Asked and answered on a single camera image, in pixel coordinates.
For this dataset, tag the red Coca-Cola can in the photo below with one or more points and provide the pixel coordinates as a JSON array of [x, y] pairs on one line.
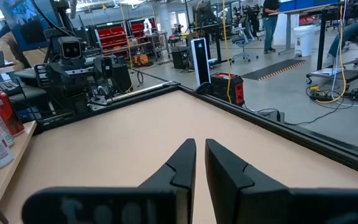
[[9, 115]]

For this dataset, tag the orange tool bag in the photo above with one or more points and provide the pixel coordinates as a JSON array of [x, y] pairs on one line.
[[141, 59]]

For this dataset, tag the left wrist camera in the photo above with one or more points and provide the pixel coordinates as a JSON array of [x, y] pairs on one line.
[[71, 48]]

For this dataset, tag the hazard striped floor mat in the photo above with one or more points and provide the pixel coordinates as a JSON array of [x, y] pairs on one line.
[[272, 70]]

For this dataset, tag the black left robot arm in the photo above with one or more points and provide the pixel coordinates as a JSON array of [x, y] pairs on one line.
[[73, 101]]

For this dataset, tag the black red power station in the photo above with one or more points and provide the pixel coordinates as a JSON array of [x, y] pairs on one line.
[[225, 90]]

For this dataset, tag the person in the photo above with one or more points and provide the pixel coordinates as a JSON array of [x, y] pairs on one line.
[[270, 28], [11, 49], [350, 34]]

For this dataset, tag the black power strip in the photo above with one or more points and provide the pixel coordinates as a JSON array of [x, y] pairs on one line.
[[320, 96]]

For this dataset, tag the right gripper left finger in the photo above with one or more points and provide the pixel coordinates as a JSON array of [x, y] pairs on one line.
[[166, 202]]

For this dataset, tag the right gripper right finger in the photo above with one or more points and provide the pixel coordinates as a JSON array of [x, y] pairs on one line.
[[244, 199]]

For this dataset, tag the black rolling desk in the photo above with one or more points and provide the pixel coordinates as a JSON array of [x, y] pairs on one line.
[[322, 40]]

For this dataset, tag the light wooden shelf board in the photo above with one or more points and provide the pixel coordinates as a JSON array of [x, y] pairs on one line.
[[17, 146]]

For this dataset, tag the black monitor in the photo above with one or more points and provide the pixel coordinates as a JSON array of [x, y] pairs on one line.
[[202, 12]]

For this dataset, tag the black computer tower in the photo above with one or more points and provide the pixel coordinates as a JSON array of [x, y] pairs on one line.
[[180, 57]]

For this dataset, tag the white trash bin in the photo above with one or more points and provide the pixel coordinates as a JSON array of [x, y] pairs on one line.
[[304, 42]]

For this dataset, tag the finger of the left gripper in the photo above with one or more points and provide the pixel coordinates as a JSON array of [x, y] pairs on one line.
[[102, 67], [47, 77]]

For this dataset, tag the grey office chair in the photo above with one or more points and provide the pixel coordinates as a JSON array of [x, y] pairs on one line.
[[242, 40]]

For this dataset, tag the red parts bin rack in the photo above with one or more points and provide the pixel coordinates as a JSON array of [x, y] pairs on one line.
[[112, 39], [138, 28]]

